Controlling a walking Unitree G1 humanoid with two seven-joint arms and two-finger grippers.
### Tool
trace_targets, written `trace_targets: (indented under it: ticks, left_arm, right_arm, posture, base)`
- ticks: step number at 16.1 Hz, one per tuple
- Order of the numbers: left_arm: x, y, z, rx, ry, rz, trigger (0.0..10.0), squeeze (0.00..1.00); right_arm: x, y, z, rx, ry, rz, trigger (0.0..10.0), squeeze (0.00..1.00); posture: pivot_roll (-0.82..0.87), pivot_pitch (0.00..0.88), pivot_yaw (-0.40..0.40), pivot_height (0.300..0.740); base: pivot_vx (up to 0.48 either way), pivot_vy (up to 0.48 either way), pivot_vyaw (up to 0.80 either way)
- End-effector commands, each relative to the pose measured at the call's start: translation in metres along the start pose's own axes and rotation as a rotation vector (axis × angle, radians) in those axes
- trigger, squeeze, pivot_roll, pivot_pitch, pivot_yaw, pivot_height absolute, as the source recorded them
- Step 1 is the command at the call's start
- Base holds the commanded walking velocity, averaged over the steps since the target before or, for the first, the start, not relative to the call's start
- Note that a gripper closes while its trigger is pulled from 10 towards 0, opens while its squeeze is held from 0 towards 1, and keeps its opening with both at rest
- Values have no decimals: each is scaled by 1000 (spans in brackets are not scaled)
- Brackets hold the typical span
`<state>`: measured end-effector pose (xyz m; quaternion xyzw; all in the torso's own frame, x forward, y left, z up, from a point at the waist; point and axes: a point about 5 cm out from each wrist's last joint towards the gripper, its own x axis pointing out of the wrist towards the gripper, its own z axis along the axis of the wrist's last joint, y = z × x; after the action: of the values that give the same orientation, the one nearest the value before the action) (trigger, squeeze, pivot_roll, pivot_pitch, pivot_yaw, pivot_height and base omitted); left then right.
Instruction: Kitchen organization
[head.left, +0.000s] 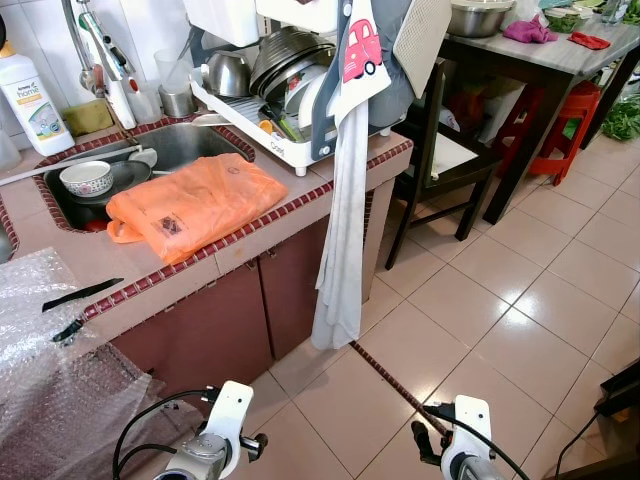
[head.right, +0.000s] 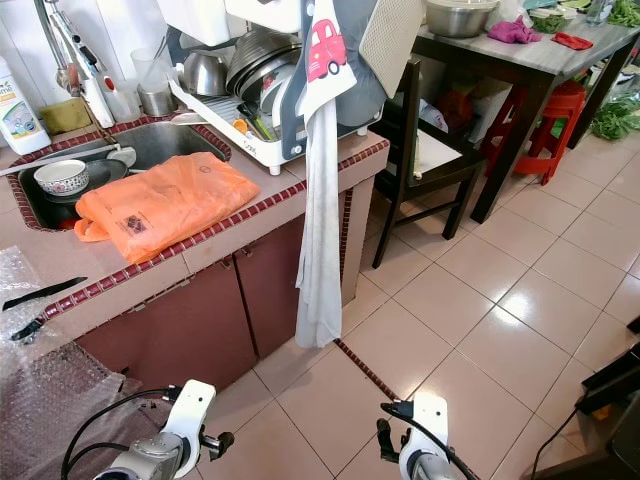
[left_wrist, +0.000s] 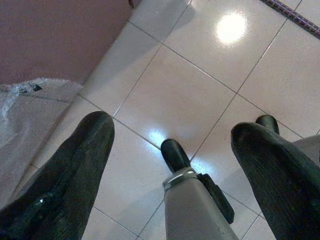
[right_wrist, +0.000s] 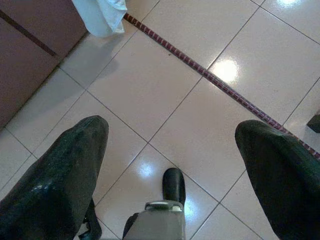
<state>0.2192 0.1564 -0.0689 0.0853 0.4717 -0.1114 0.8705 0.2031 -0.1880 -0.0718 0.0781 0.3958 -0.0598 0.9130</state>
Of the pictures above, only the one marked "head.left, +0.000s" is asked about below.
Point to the dark wooden chair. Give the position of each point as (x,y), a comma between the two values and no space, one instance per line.
(428,110)

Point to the green leafy vegetables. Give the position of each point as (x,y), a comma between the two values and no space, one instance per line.
(622,120)

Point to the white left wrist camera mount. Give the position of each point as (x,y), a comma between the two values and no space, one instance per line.
(228,415)

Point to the brown counter cabinet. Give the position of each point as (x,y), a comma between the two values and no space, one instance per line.
(200,330)

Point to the dark round plate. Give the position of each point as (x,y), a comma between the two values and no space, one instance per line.
(132,177)

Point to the white detergent bottle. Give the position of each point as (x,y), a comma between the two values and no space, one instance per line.
(35,105)

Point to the white plate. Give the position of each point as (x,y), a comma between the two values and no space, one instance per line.
(310,95)

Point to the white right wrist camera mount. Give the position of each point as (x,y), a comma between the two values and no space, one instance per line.
(468,430)

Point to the black flat strip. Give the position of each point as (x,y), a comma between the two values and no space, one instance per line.
(85,292)

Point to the red plastic stool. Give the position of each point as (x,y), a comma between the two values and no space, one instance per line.
(565,130)

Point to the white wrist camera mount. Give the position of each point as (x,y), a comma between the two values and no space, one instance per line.
(228,415)
(468,430)

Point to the steel cup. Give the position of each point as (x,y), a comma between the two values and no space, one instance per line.
(178,102)

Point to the olive sponge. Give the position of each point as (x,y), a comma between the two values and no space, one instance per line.
(88,118)

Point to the red cloth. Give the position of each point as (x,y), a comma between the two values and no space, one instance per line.
(590,41)

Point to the clear bubble wrap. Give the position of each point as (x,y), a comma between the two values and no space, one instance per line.
(60,400)

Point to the orange plastic bag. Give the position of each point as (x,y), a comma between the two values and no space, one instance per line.
(195,205)

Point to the white dish rack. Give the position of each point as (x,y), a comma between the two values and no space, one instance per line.
(270,148)

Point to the magenta cloth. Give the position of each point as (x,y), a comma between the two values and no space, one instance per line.
(528,30)

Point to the steel mixing bowl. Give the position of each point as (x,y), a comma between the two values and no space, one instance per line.
(480,18)

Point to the chrome faucet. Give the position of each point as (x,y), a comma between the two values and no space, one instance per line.
(100,50)

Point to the clear glass cup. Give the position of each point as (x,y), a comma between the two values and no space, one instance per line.
(170,65)

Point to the stainless steel sink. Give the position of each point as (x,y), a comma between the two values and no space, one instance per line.
(185,145)

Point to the dark table grey top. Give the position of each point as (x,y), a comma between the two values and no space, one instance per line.
(560,60)

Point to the white box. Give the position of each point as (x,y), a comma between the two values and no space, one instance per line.
(220,20)

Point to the steel pot lid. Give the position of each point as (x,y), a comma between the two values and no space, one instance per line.
(285,55)

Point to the white patterned ceramic bowl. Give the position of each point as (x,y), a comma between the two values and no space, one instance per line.
(87,178)

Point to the cream mesh board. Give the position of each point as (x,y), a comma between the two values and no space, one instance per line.
(425,35)

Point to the white towel red car print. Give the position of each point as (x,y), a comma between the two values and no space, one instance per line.
(345,200)

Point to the black furniture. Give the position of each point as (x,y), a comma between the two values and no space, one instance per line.
(620,420)

